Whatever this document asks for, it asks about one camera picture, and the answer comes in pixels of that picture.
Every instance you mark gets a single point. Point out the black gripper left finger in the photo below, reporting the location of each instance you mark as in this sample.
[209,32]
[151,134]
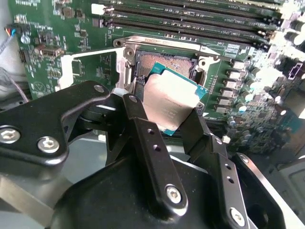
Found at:
[35,124]

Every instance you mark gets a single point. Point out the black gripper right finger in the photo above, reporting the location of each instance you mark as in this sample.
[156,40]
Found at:
[221,167]

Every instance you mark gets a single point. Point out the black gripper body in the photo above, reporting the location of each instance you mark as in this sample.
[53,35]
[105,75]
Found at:
[107,202]

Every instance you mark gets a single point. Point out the metal socket cover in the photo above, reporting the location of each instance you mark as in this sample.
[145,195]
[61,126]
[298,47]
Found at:
[64,71]

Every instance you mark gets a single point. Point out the silver green CPU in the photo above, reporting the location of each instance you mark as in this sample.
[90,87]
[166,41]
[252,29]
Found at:
[166,95]

